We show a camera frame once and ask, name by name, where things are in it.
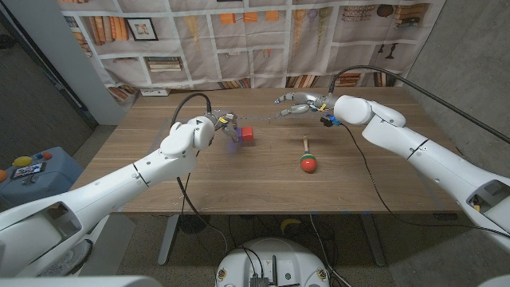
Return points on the red magnetic cube block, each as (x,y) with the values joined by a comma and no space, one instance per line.
(248,134)

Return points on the orange toy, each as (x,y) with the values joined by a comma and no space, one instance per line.
(2,175)

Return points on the white power strip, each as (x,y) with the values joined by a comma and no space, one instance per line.
(154,92)

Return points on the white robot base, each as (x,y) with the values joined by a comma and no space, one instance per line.
(279,259)

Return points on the purple magnetic cube block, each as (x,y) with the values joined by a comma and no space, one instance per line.
(240,133)

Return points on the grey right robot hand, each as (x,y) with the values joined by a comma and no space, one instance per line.
(312,101)

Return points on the blue-grey ottoman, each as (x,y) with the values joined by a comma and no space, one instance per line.
(48,183)

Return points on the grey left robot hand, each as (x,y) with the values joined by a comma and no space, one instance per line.
(225,119)

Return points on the black round floor fan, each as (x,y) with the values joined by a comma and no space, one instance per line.
(195,223)

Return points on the grey table leg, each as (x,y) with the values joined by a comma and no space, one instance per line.
(372,239)
(167,239)

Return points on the red green wooden maraca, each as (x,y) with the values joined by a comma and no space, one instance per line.
(308,162)

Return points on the yellow banana toy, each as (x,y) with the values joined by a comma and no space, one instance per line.
(290,223)

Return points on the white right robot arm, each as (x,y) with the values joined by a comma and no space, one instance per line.
(430,159)

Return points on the printed bookshelf backdrop cloth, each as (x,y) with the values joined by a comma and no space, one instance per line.
(255,48)

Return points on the black smartphone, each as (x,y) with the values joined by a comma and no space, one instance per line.
(28,170)

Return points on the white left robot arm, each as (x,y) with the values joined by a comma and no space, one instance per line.
(119,187)

